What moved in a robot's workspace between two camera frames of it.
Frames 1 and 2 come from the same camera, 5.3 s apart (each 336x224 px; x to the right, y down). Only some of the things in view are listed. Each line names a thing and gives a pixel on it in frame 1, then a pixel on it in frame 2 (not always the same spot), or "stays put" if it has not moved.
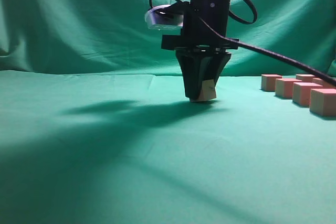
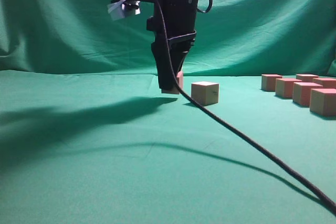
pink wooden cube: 301,92 stays put
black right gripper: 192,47 → 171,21
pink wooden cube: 304,77 stays put
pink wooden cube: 323,101 stays put
